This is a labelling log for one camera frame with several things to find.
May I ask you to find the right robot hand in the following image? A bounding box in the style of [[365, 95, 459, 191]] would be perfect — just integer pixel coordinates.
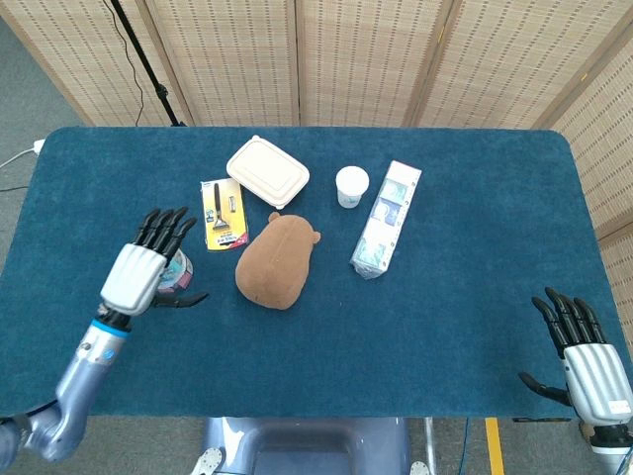
[[517, 286, 628, 429]]

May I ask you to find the long plastic-wrapped tissue pack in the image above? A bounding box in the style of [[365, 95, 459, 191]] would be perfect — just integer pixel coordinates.
[[350, 159, 423, 281]]

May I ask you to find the black tripod stand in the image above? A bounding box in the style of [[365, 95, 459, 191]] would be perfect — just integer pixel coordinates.
[[109, 0, 183, 127]]

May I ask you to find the white paper cup blue print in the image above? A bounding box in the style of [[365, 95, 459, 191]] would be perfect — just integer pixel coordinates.
[[335, 164, 370, 210]]

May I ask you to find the razor in yellow blister pack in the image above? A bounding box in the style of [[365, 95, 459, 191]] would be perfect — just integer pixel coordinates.
[[200, 178, 249, 253]]

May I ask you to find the clear tub of binder clips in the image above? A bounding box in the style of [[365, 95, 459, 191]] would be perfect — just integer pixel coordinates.
[[156, 248, 195, 298]]

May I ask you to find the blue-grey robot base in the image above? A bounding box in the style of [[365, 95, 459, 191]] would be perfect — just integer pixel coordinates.
[[190, 417, 430, 475]]

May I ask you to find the brown capybara plush toy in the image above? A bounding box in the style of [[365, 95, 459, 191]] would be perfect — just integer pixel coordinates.
[[234, 212, 321, 312]]

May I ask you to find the white lidded food container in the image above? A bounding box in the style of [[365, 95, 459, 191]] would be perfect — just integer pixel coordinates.
[[226, 135, 312, 211]]

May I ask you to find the white cable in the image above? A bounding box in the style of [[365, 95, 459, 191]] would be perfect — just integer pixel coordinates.
[[0, 146, 37, 192]]

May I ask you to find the blue velvet table cloth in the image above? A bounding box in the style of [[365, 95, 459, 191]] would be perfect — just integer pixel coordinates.
[[0, 126, 601, 423]]

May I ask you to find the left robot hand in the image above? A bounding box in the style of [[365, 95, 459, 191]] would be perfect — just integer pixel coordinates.
[[100, 206, 210, 317]]

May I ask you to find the woven bamboo folding screen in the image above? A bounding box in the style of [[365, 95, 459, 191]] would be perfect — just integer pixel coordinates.
[[0, 0, 633, 333]]

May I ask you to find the blue cable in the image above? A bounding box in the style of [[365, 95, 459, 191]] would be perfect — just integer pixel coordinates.
[[461, 418, 472, 475]]

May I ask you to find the black cable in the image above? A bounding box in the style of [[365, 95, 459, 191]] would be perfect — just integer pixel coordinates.
[[104, 0, 145, 126]]

